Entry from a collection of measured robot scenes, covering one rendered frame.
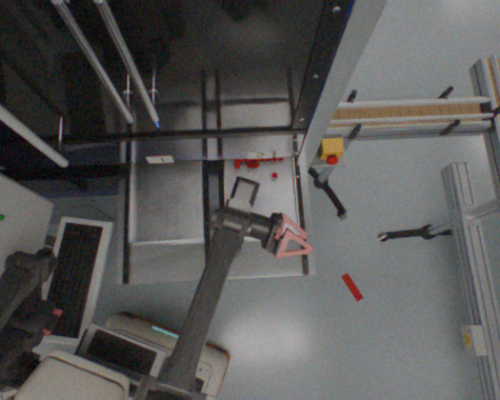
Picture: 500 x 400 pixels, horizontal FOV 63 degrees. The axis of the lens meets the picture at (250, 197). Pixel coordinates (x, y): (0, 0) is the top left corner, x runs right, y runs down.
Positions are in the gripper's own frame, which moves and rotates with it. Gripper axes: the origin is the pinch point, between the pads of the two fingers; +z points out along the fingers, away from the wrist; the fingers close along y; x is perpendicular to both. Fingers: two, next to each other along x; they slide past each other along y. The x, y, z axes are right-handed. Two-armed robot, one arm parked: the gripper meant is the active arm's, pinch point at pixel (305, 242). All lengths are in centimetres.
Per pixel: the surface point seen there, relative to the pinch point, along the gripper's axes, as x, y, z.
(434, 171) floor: -21, 155, 95
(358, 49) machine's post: -43.2, -2.0, -4.5
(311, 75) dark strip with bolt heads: -36.1, 6.7, -10.8
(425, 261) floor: 27, 129, 99
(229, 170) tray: 0, 60, -23
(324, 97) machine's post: -32.9, 15.3, -5.1
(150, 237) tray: 30, 47, -42
